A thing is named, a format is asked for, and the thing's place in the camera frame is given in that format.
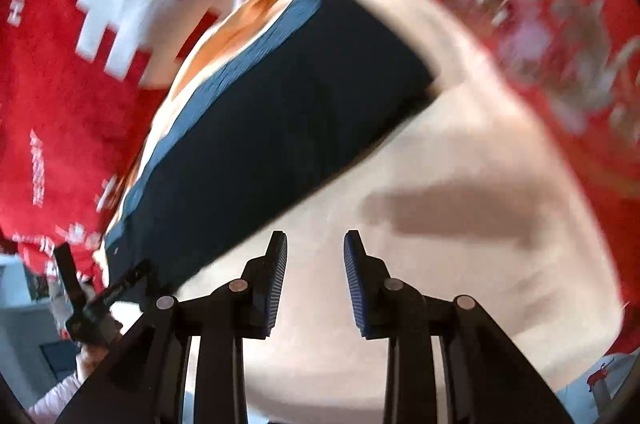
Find red embroidered bedcover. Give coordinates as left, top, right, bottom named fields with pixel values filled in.
left=320, top=0, right=640, bottom=355

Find person's left hand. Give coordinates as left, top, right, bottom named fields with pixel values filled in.
left=75, top=343, right=112, bottom=377

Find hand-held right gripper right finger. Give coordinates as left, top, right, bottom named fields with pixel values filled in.
left=343, top=230, right=576, bottom=424

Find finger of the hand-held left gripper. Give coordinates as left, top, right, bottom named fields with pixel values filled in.
left=87, top=260, right=151, bottom=311
left=53, top=244, right=85, bottom=312

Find black pants with blue waistband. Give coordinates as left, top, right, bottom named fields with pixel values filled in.
left=102, top=0, right=435, bottom=302

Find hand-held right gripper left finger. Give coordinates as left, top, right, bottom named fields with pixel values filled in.
left=55, top=231, right=289, bottom=424

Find peach cloth mat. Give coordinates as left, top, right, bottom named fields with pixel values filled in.
left=92, top=0, right=626, bottom=424

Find red blanket with white print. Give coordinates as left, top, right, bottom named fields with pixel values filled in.
left=0, top=0, right=351, bottom=285

